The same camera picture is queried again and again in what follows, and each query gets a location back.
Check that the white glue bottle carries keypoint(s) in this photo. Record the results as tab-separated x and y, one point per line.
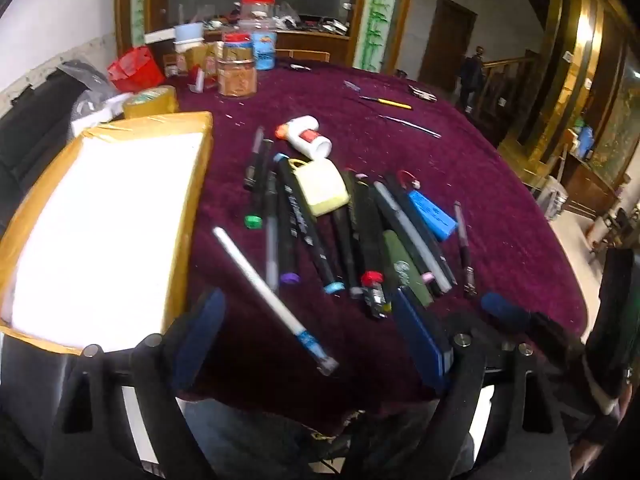
310	140

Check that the grey metal pen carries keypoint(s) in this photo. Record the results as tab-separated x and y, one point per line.
462	245

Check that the bamboo painted panel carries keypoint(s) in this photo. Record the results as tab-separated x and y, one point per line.
377	20

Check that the white pen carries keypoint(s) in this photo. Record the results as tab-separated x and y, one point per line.
260	285

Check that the clear jar with red lid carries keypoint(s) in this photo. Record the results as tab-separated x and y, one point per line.
256	15

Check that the maroon velvet tablecloth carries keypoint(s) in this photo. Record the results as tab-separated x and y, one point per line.
500	210

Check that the gold-framed landscape painting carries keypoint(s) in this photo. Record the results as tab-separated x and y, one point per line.
620	135

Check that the light blue bowl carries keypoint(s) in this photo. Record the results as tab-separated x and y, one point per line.
189	35

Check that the wooden glass cabinet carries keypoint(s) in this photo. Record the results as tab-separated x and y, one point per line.
310	45

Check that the golden box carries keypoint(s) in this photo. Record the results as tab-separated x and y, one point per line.
197	57

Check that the wooden door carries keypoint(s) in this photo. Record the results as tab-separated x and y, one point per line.
445	35

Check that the yellow-taped white box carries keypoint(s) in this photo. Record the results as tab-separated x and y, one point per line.
100	235

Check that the thin white pen refill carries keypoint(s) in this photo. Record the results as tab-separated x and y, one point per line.
415	127

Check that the clear plastic bag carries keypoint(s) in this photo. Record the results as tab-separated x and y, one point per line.
90	90

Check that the white packaging card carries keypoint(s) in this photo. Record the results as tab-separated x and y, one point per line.
92	120

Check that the green-capped black marker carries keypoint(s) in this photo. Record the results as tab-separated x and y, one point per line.
260	190

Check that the person's right forearm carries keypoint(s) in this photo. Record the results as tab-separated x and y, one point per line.
595	385

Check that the pile of black markers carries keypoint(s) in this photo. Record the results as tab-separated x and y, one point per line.
300	220

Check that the red-lidded jar with brown label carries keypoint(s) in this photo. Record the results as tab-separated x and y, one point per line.
237	75

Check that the small white tube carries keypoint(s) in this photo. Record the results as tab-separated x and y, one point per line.
200	80

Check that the wooden stair railing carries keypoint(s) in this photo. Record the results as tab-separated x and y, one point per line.
505	67

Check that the black leather chair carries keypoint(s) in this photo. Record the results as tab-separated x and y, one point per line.
35	125

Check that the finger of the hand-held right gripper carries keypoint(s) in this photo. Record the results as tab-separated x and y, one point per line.
505	307

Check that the blue battery pack with loop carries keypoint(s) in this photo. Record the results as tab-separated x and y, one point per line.
432	215

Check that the yellow and black craft knife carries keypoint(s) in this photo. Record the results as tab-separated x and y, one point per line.
395	105

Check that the metal clip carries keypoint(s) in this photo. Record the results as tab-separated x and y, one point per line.
422	93

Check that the red bag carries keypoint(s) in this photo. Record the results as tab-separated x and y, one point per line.
135	70

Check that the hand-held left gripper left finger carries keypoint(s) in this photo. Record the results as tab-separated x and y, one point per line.
200	330

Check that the white flat box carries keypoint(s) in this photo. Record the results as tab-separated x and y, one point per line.
159	36

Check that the blue box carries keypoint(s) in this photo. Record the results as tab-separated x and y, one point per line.
585	142

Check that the person's jeans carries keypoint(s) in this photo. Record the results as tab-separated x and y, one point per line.
250	440

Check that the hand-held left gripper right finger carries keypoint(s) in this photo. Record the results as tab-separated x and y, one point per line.
425	345

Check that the thin dark pen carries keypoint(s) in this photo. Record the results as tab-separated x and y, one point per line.
255	152

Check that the brown tape roll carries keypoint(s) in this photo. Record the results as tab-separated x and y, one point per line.
150	102

